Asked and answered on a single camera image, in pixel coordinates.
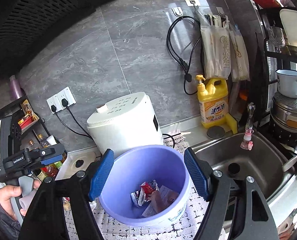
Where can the stainless steel sink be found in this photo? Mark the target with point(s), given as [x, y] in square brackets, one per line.
[264, 162]

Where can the yellow sponge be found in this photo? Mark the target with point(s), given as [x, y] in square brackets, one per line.
[232, 123]

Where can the black range hood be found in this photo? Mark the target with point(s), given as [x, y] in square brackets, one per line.
[26, 26]

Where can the yellow dish soap bottle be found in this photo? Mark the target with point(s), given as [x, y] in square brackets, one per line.
[213, 101]

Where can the faucet with pink filter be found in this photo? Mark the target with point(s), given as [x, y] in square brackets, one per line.
[247, 143]

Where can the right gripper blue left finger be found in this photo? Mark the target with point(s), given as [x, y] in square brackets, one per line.
[100, 174]

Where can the person's left hand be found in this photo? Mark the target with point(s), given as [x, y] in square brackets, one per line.
[6, 193]

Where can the white top oil dispenser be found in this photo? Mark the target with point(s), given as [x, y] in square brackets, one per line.
[51, 140]

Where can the yellow capped green label bottle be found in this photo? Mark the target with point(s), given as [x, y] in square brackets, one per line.
[59, 164]

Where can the purple plastic trash bucket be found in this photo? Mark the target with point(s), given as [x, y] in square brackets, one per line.
[146, 163]

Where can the cream induction cooker base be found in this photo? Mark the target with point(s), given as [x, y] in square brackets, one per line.
[76, 161]

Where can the white enamel mug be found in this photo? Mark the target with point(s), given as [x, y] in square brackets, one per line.
[287, 82]

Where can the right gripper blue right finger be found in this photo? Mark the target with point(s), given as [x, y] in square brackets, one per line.
[200, 173]

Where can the dark soy sauce bottle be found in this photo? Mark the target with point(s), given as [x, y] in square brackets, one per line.
[40, 174]

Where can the hanging chopsticks packet bag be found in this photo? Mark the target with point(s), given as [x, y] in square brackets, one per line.
[216, 46]

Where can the white wall socket panel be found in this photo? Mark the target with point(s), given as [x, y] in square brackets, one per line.
[55, 102]

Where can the red capped oil bottle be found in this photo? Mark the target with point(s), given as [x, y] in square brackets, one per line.
[50, 170]

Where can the clear gold capped bottle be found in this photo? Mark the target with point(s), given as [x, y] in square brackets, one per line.
[43, 141]

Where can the black metal spice rack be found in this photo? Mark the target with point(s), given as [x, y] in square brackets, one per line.
[16, 112]

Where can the red white wrapper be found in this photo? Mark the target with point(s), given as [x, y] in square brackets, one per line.
[143, 195]

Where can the stainless steel steamer pot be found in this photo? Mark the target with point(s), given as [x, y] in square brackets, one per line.
[284, 110]

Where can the cream white air fryer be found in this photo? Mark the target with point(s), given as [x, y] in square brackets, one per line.
[125, 123]

